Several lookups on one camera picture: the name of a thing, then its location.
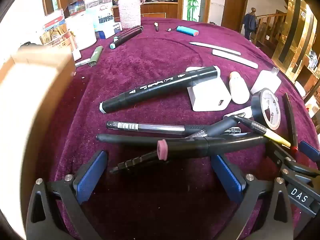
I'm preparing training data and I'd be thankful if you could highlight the flat white pen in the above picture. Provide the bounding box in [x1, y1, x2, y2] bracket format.
[212, 49, 259, 69]

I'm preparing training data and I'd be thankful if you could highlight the grey pen with black clip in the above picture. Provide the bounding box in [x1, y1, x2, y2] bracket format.
[110, 115, 244, 175]

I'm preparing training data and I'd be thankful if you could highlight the white plastic bottle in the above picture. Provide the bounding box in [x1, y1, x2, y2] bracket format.
[65, 11, 97, 50]

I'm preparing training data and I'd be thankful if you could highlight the clear jar with blue label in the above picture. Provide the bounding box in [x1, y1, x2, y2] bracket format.
[85, 0, 115, 33]

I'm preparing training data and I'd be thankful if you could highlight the white bottle with orange cap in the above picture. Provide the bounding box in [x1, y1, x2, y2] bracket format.
[229, 71, 250, 104]

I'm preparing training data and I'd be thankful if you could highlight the thin black pen red tip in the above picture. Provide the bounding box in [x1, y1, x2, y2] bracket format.
[282, 93, 299, 154]

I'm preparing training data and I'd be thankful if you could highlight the shallow cardboard tray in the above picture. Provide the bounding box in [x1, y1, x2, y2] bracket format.
[0, 44, 77, 238]

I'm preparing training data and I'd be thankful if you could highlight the bottle in pink knitted sleeve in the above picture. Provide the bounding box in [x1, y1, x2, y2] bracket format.
[117, 0, 145, 30]

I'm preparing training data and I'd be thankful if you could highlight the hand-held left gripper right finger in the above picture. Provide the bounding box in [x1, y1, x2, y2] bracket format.
[211, 154, 294, 240]

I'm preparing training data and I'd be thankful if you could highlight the small silver white tube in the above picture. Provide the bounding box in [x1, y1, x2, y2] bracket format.
[74, 58, 91, 68]

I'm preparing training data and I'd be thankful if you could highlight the blue lighter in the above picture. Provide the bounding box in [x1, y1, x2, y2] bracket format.
[176, 26, 200, 37]

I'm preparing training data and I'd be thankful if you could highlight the slim white pointed pen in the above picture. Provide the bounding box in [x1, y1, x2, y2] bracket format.
[189, 42, 241, 56]

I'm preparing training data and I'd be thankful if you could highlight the green lighter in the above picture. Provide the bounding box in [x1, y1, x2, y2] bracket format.
[87, 46, 104, 67]

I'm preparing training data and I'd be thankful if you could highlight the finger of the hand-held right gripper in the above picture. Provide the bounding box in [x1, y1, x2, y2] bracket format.
[299, 140, 320, 157]
[269, 141, 320, 180]

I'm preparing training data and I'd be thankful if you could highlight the white charger with metal prongs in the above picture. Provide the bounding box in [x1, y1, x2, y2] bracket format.
[250, 67, 282, 96]

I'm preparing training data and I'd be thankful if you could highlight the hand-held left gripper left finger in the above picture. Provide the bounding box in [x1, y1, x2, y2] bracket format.
[26, 150, 108, 240]

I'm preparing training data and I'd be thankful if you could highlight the matte black slim pen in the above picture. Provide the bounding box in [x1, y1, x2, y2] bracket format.
[96, 133, 208, 147]

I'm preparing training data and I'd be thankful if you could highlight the small blue white box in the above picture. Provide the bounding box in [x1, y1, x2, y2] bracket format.
[96, 22, 123, 39]

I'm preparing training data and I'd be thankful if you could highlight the black marker with white end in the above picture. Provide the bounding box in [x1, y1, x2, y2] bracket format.
[99, 65, 221, 114]

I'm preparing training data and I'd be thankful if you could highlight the yellow pen with black grip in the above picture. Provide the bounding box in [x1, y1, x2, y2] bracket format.
[236, 116, 292, 148]

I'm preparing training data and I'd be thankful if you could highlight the black tape roll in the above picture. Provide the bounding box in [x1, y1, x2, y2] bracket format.
[251, 88, 282, 131]

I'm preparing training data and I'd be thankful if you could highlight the wooden door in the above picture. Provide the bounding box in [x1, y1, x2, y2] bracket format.
[221, 0, 249, 33]

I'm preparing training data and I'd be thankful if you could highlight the wooden stair railing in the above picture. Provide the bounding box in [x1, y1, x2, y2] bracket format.
[256, 9, 288, 48]

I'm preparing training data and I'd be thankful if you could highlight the clear gel pen black grip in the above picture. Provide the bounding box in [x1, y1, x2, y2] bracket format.
[106, 120, 241, 137]

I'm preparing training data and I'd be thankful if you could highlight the golden pillar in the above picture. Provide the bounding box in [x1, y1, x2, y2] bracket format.
[271, 0, 315, 80]

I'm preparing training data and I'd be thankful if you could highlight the white charger with port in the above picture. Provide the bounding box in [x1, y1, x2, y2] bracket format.
[185, 66, 232, 112]

